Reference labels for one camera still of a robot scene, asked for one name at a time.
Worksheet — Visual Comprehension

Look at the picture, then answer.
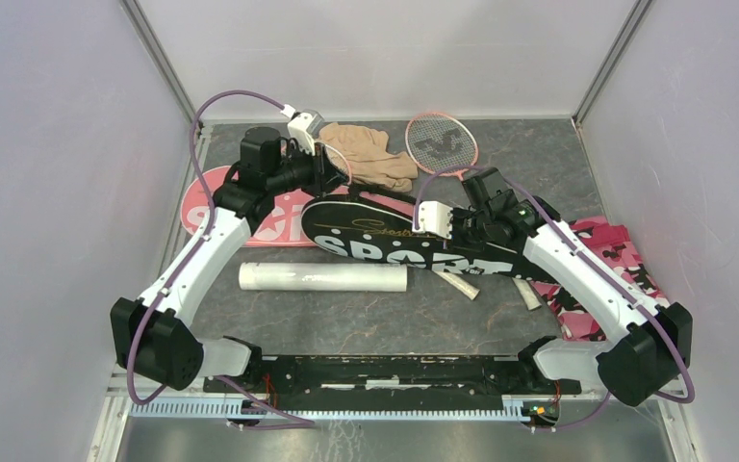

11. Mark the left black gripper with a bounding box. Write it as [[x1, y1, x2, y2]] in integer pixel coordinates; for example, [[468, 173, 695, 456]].
[[266, 139, 349, 198]]

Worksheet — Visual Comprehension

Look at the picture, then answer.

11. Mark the black SPORT racket bag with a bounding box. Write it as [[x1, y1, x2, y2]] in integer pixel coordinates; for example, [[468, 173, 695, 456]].
[[300, 185, 555, 283]]

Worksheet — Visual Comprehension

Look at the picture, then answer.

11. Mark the white shuttlecock tube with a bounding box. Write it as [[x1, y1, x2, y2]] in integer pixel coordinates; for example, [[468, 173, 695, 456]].
[[239, 263, 408, 293]]

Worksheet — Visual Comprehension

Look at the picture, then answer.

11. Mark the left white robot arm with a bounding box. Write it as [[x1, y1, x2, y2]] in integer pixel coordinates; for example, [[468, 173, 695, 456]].
[[110, 127, 351, 393]]

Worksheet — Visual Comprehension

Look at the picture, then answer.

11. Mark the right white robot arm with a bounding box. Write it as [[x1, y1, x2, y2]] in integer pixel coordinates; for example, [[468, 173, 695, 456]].
[[451, 167, 696, 406]]

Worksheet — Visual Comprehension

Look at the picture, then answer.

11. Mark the beige cloth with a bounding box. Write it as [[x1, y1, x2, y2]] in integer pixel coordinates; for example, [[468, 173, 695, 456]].
[[317, 122, 419, 193]]

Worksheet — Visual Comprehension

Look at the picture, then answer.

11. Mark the pink SPORT racket bag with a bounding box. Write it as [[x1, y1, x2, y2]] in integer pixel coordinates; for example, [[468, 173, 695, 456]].
[[180, 166, 414, 247]]

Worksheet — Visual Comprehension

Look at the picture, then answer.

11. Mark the pink camouflage cloth bag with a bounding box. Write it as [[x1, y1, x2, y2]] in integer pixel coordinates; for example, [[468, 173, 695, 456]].
[[531, 216, 670, 342]]

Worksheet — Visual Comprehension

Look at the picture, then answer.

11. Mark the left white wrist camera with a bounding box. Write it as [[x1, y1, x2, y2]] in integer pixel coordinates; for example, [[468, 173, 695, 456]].
[[287, 110, 325, 156]]

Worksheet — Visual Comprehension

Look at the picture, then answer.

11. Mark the white racket handle left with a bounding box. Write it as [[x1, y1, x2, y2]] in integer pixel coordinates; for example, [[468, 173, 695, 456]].
[[435, 271, 480, 300]]

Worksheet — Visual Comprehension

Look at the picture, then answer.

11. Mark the white racket handle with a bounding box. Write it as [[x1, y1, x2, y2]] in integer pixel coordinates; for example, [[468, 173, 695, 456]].
[[512, 278, 543, 311], [435, 271, 480, 300]]

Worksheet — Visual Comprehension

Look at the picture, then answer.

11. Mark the pink frame badminton racket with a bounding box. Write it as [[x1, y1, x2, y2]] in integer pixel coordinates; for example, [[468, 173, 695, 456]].
[[404, 112, 479, 179]]

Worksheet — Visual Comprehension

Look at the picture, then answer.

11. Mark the white racket handle right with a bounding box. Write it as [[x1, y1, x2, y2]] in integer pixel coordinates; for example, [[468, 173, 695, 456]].
[[512, 278, 543, 311]]

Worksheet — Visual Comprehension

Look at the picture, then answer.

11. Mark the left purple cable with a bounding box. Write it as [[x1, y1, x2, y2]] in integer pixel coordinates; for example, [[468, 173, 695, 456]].
[[125, 90, 315, 431]]

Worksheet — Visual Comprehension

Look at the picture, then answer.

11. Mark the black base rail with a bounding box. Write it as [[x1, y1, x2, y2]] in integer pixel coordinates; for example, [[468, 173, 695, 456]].
[[235, 355, 582, 411]]

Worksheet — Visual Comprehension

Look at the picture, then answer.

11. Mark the white toothed cable duct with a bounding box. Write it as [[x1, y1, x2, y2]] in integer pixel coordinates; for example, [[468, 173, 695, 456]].
[[129, 397, 530, 424]]

